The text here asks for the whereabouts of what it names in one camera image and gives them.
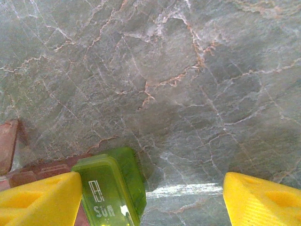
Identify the brown weekly pill organizer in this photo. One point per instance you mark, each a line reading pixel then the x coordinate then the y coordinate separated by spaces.
pixel 7 146

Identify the green Sunday pill box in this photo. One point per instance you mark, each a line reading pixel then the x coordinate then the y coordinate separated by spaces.
pixel 105 188

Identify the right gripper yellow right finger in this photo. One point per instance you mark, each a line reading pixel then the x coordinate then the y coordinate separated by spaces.
pixel 263 204

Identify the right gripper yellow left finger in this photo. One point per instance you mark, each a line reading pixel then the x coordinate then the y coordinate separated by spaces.
pixel 35 207

